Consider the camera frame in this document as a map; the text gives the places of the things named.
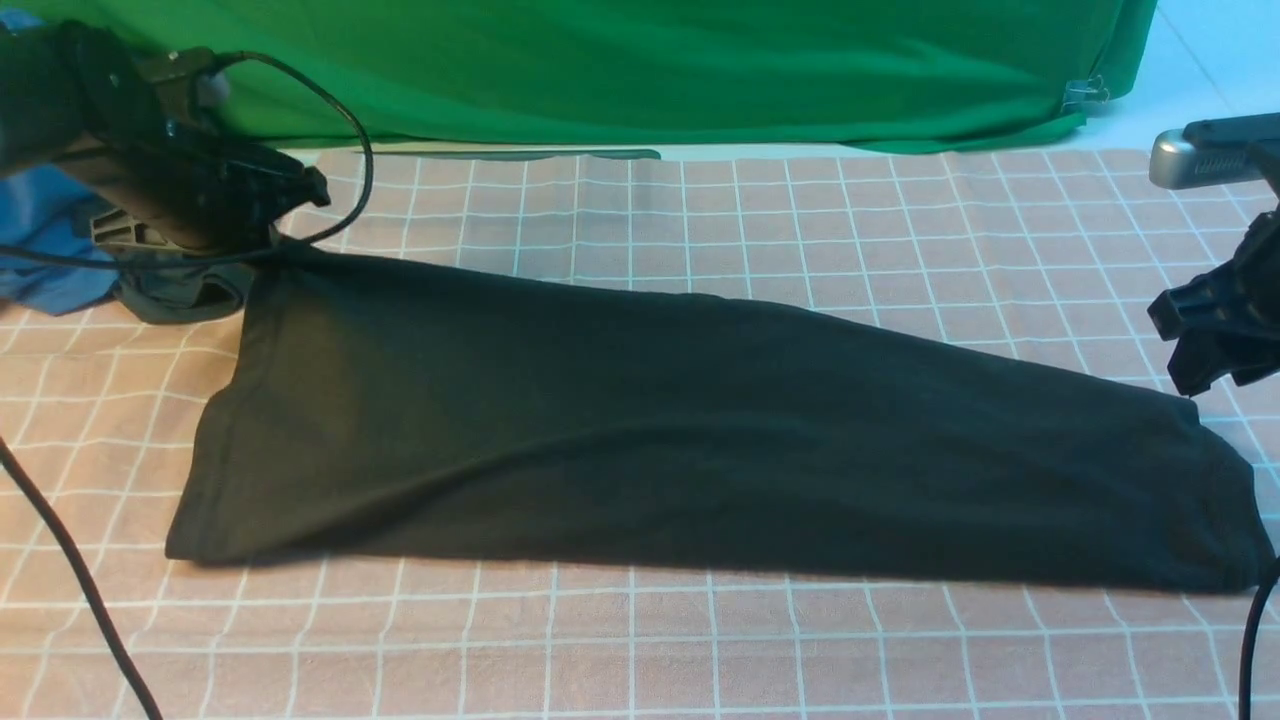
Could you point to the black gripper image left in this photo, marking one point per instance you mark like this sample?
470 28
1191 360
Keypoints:
187 192

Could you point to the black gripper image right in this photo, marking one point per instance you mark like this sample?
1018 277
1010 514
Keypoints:
1226 321

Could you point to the dark gray long-sleeved shirt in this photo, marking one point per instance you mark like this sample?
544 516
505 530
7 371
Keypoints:
381 407

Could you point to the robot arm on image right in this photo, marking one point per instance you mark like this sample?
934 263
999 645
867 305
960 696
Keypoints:
1224 322

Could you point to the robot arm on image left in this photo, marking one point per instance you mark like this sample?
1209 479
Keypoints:
138 132

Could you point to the dark crumpled garment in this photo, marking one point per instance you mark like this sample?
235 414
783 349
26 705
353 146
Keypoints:
184 296

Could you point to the blue crumpled garment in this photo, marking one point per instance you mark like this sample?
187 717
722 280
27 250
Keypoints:
40 205

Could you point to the pink grid tablecloth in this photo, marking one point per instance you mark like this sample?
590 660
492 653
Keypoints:
1050 256

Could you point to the metal binder clip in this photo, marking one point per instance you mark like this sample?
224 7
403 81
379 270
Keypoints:
1082 93

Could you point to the green backdrop cloth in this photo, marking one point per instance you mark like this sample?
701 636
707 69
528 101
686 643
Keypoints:
908 77

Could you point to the wrist camera mount image left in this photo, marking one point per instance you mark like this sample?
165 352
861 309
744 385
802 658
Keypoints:
191 84

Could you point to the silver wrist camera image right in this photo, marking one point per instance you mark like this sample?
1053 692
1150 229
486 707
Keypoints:
1211 152

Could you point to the black cable image right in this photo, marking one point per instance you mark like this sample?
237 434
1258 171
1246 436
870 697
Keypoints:
1251 632

